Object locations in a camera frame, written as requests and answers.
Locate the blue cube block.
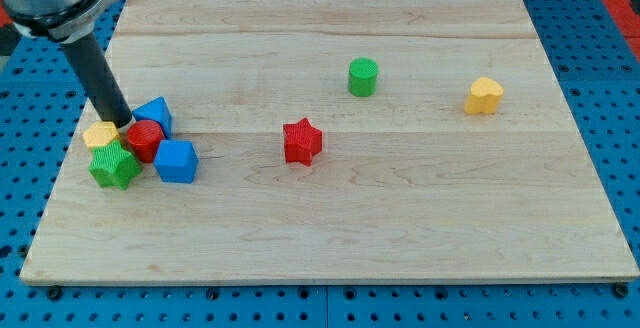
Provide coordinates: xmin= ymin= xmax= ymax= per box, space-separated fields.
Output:
xmin=153 ymin=140 xmax=198 ymax=184

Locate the green cylinder block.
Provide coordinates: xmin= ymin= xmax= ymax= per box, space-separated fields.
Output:
xmin=348 ymin=57 xmax=378 ymax=97

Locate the red star block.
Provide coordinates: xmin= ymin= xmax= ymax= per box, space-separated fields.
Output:
xmin=283 ymin=117 xmax=323 ymax=167

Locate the yellow heart block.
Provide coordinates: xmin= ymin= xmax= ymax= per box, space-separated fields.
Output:
xmin=463 ymin=77 xmax=504 ymax=115

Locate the light wooden board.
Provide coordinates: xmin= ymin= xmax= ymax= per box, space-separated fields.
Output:
xmin=21 ymin=0 xmax=639 ymax=286

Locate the yellow hexagon block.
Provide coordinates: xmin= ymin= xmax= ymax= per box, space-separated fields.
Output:
xmin=82 ymin=121 xmax=121 ymax=150

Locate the green star block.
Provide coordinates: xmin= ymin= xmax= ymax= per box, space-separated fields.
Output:
xmin=88 ymin=140 xmax=142 ymax=190

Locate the red cylinder block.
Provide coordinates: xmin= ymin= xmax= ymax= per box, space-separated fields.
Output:
xmin=127 ymin=120 xmax=165 ymax=163

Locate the blue triangle block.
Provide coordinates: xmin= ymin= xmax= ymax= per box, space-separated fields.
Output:
xmin=133 ymin=96 xmax=172 ymax=138

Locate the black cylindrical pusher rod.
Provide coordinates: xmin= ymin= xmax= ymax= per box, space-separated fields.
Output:
xmin=61 ymin=33 xmax=133 ymax=128

